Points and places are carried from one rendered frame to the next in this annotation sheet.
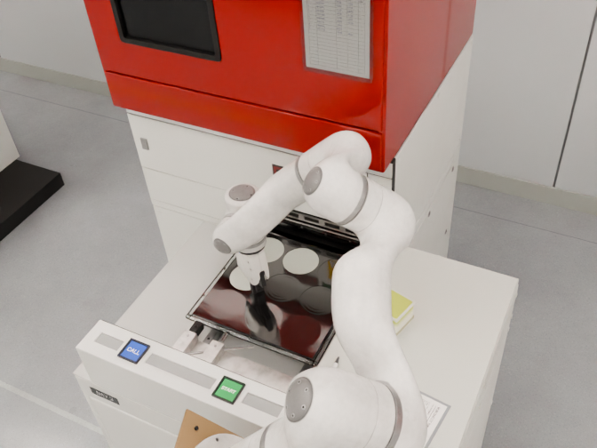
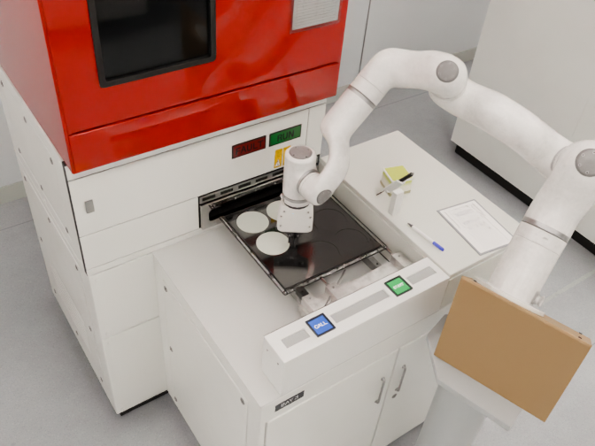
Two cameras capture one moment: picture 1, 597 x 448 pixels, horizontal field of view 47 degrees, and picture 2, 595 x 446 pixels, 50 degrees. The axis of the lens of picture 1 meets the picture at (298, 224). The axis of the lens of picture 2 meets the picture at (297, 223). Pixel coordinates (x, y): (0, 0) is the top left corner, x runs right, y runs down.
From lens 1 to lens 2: 156 cm
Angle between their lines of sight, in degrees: 49
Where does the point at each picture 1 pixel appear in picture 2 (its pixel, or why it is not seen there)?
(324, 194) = (463, 73)
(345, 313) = (529, 126)
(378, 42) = not seen: outside the picture
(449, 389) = (461, 194)
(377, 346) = (549, 133)
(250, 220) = (343, 157)
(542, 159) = not seen: hidden behind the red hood
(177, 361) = (350, 303)
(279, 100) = (264, 73)
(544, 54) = not seen: hidden behind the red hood
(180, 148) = (135, 185)
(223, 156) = (182, 166)
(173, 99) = (156, 126)
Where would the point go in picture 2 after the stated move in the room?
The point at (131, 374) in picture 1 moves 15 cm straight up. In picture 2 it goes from (338, 338) to (346, 298)
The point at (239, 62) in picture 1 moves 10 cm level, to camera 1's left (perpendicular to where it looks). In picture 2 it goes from (232, 53) to (212, 69)
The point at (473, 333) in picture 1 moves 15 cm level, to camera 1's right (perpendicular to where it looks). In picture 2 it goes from (427, 165) to (439, 143)
